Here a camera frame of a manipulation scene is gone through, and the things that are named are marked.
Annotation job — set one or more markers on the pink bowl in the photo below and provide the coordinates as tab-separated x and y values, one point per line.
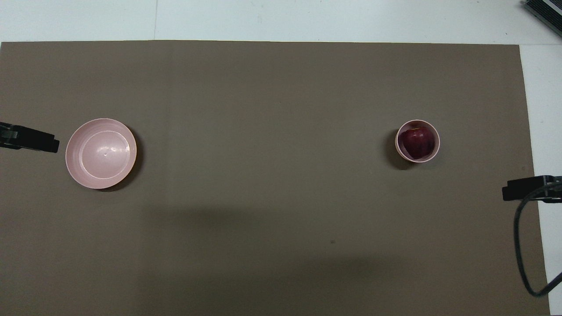
398	140

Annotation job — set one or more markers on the red apple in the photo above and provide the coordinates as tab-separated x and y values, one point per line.
419	142

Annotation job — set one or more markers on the dark ribbed device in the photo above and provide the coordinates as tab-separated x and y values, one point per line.
549	13

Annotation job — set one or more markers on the pink plate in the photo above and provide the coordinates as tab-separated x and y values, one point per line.
101	153

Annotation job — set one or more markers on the brown table mat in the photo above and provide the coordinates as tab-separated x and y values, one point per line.
263	197

